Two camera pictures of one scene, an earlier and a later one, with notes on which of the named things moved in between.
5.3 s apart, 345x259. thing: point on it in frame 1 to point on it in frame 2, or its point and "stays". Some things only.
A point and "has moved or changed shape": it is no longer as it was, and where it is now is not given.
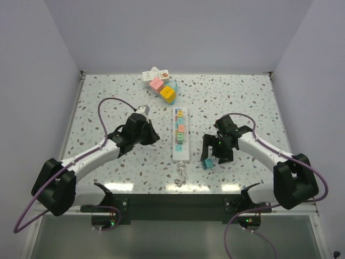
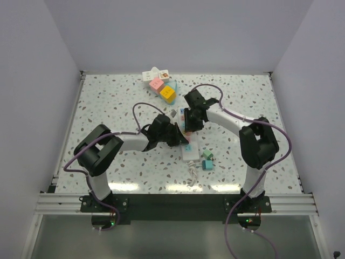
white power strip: (180, 134) has moved or changed shape
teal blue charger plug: (207, 163) stays
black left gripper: (153, 136) to (178, 137)
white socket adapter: (150, 75) stays
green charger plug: (180, 137) has moved or changed shape
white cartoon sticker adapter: (163, 74) stays
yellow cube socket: (168, 94) stays
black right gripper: (209, 140) to (188, 125)
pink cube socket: (157, 85) stays
